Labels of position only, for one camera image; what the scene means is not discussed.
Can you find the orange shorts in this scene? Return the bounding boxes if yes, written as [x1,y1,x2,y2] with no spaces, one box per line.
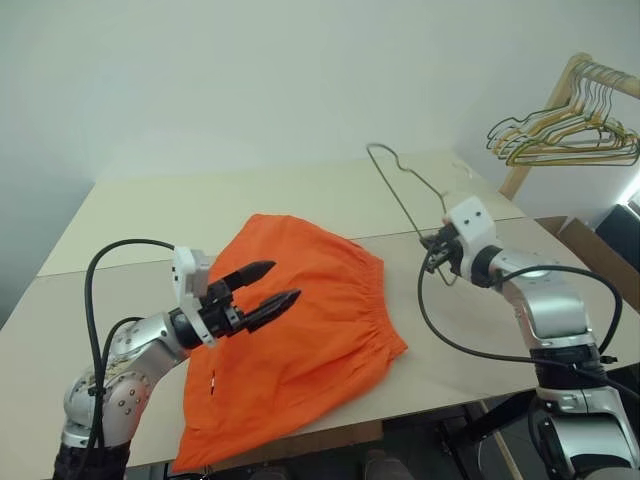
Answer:
[173,213,410,474]

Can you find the brown cardboard box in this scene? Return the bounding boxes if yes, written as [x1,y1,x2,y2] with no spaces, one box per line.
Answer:
[533,214,640,321]

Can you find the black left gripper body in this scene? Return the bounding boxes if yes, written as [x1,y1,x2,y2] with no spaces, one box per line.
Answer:
[198,278,252,340]

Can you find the black metal table frame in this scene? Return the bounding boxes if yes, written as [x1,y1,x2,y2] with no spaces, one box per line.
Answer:
[434,389,540,457]

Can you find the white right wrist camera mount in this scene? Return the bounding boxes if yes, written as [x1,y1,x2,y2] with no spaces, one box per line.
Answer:
[443,196,501,287]

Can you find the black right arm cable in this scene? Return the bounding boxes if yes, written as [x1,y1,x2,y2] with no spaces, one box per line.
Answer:
[417,249,640,397]

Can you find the thin dark wire hanger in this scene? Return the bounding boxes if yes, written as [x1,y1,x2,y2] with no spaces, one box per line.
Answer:
[366,143,465,290]

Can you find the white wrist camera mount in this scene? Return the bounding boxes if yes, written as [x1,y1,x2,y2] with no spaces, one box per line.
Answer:
[443,196,501,287]
[169,245,219,349]

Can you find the light wooden clothes rack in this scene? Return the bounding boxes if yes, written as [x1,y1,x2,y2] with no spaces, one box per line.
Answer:
[498,52,640,201]

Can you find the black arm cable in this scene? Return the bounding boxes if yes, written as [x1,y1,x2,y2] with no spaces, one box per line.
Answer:
[417,249,640,397]
[83,238,177,451]

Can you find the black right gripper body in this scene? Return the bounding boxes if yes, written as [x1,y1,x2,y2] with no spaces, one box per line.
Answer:
[429,223,465,276]

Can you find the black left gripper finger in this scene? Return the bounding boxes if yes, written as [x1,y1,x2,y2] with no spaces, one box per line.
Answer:
[243,288,303,334]
[224,259,278,292]

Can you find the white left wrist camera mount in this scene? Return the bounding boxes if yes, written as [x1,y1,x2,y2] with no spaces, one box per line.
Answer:
[169,245,219,349]

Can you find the dark green wire hanger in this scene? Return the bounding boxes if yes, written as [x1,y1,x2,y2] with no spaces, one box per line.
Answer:
[485,74,621,151]

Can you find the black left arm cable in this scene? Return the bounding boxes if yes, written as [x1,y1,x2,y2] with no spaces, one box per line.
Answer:
[83,238,177,451]

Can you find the black box-shaped object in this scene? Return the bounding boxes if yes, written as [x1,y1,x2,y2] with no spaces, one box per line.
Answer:
[594,202,640,261]

